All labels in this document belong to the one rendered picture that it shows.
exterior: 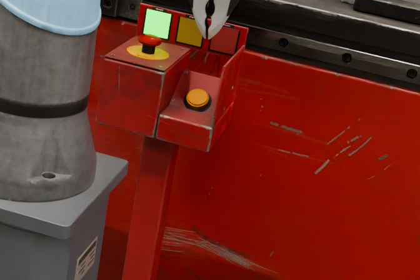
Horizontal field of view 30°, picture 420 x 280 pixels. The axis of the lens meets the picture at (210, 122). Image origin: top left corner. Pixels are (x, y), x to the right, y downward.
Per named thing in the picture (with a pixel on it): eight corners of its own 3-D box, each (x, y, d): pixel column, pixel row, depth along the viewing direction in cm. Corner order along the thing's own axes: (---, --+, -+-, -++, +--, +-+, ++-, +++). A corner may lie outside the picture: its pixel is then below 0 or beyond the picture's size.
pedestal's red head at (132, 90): (94, 123, 131) (108, 19, 125) (127, 96, 146) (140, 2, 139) (208, 153, 128) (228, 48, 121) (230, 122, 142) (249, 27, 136)
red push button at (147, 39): (132, 56, 131) (135, 35, 130) (140, 50, 135) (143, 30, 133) (154, 61, 130) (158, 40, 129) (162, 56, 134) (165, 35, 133)
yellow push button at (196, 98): (183, 110, 133) (183, 102, 132) (190, 93, 135) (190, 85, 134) (204, 115, 133) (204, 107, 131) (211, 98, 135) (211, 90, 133)
